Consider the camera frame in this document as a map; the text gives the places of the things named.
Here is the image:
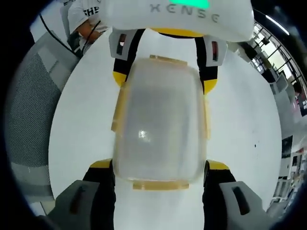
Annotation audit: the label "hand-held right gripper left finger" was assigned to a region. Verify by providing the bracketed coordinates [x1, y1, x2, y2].
[54, 159, 118, 230]

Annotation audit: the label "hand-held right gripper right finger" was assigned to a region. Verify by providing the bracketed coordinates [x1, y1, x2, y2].
[202, 160, 267, 230]

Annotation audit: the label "clear plastic box yellow buckles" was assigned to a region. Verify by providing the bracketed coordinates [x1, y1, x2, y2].
[111, 54, 213, 192]

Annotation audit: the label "black framed glass partition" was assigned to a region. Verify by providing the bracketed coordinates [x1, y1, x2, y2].
[253, 21, 304, 81]

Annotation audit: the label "white chair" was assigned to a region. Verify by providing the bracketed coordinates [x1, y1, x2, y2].
[270, 76, 289, 97]

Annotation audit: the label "white shelf unit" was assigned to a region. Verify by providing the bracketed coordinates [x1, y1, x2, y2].
[271, 134, 307, 204]

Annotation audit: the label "grey mesh office chair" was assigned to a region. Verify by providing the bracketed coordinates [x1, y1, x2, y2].
[6, 14, 81, 204]

